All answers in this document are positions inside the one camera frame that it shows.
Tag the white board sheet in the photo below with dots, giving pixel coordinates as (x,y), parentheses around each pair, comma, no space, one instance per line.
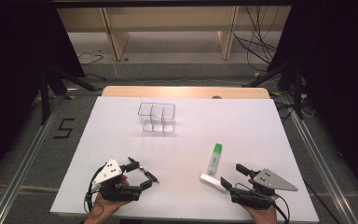
(183,149)

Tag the yellow tape piece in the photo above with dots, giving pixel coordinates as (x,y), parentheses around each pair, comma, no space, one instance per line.
(71,97)
(257,74)
(276,93)

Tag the green highlighter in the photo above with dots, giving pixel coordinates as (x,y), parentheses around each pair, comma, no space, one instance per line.
(215,158)

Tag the clear plastic desk organizer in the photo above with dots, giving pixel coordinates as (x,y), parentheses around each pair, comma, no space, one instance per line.
(157,118)

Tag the white power strip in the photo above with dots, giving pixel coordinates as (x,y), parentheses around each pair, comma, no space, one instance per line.
(303,96)

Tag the metal floor rail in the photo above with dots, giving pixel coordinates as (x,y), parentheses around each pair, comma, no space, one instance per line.
(321,168)
(21,174)

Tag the white eraser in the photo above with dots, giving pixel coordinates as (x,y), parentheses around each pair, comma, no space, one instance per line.
(211,181)

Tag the black frame bar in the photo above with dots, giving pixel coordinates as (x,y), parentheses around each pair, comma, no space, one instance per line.
(167,2)

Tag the light wooden shelf unit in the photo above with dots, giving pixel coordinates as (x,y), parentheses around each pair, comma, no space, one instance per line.
(119,40)

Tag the person's left hand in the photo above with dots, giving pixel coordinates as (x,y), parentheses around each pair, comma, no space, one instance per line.
(104,210)

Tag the black curtain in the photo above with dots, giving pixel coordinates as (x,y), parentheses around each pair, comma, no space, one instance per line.
(338,77)
(15,77)

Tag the person's right hand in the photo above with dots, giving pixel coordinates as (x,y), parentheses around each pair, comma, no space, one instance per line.
(265,216)

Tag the black tripod stand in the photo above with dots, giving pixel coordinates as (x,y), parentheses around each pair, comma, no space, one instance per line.
(45,93)
(296,90)

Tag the light wooden table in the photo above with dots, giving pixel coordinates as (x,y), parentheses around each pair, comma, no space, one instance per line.
(183,92)

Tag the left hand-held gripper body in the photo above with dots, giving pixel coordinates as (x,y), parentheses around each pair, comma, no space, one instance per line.
(108,172)

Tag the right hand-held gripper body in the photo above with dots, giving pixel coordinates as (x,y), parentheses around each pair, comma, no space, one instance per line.
(254,196)

